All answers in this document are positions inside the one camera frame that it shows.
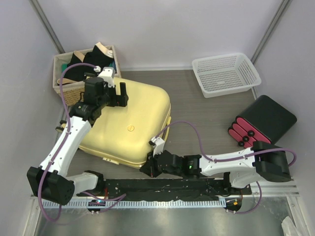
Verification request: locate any black and pink drawer box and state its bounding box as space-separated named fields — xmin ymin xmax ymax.
xmin=228 ymin=95 xmax=297 ymax=148

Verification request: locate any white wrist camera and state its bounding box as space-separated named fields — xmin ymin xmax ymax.
xmin=94 ymin=66 xmax=116 ymax=88
xmin=149 ymin=137 xmax=165 ymax=157

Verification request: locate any beige shoe insole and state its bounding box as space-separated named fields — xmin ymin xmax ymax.
xmin=57 ymin=78 xmax=76 ymax=85

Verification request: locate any black clothing in basket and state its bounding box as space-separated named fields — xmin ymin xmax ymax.
xmin=63 ymin=45 xmax=114 ymax=82

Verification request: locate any green cloth in basket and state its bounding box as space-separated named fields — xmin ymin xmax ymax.
xmin=61 ymin=61 xmax=117 ymax=72

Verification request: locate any woven wicker basket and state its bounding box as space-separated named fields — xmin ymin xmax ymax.
xmin=52 ymin=45 xmax=121 ymax=106

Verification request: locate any beige item with white tag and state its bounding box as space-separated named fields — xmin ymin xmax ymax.
xmin=95 ymin=42 xmax=114 ymax=59

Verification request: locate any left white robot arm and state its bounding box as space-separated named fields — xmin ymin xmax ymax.
xmin=27 ymin=77 xmax=128 ymax=206

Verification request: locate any white plastic mesh basket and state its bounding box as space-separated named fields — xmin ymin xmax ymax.
xmin=192 ymin=53 xmax=261 ymax=98

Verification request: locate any white slotted cable duct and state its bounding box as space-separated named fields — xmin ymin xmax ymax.
xmin=43 ymin=199 xmax=227 ymax=209

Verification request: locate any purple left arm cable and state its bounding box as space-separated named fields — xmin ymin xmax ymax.
xmin=38 ymin=63 xmax=127 ymax=222

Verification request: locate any yellow hard-shell suitcase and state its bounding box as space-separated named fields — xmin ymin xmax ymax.
xmin=78 ymin=77 xmax=171 ymax=169

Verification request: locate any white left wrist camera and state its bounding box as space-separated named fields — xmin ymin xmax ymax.
xmin=94 ymin=66 xmax=116 ymax=88

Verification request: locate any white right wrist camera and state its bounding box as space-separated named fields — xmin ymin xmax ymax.
xmin=149 ymin=137 xmax=165 ymax=157

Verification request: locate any crumpled white plastic bag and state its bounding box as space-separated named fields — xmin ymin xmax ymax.
xmin=281 ymin=216 xmax=299 ymax=236

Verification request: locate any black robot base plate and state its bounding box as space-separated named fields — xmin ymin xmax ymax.
xmin=88 ymin=178 xmax=252 ymax=202

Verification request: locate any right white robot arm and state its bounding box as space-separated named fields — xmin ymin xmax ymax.
xmin=140 ymin=141 xmax=291 ymax=194

